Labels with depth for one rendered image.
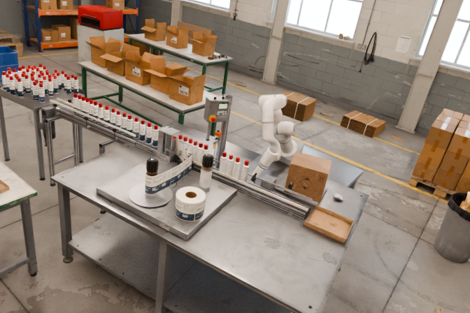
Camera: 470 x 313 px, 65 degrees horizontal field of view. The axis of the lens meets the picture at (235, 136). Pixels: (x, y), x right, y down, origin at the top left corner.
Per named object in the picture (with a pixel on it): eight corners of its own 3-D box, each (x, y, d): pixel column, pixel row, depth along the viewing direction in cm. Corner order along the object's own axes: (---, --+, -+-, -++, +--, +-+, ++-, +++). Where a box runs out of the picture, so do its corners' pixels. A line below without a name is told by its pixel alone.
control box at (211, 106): (203, 118, 304) (205, 96, 296) (222, 117, 312) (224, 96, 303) (208, 123, 296) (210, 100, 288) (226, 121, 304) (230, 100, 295)
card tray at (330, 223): (303, 226, 269) (305, 221, 267) (315, 208, 290) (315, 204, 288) (344, 243, 257) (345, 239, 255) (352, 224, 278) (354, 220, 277)
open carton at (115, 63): (98, 70, 534) (98, 45, 518) (122, 66, 569) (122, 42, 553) (117, 77, 517) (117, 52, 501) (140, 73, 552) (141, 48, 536)
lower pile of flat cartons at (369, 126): (339, 125, 691) (342, 114, 682) (351, 119, 730) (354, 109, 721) (372, 138, 656) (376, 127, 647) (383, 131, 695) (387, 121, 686)
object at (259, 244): (50, 179, 279) (50, 177, 278) (173, 123, 402) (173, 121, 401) (316, 323, 198) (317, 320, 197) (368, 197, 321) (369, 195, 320)
